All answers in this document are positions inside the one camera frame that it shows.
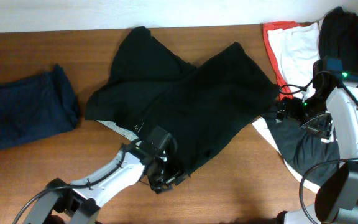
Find red garment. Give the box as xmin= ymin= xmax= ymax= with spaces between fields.
xmin=262 ymin=21 xmax=300 ymax=86

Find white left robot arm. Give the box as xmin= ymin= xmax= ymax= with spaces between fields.
xmin=14 ymin=139 xmax=188 ymax=223

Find white garment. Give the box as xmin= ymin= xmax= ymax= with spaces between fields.
xmin=268 ymin=22 xmax=320 ymax=92

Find folded navy blue garment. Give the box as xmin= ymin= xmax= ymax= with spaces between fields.
xmin=0 ymin=64 xmax=80 ymax=150

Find black t-shirt with white print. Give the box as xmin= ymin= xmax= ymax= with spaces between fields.
xmin=253 ymin=7 xmax=358 ymax=178

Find black shorts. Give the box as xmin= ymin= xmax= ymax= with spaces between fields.
xmin=85 ymin=27 xmax=279 ymax=174

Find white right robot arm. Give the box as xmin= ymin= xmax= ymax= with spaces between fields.
xmin=277 ymin=87 xmax=358 ymax=223

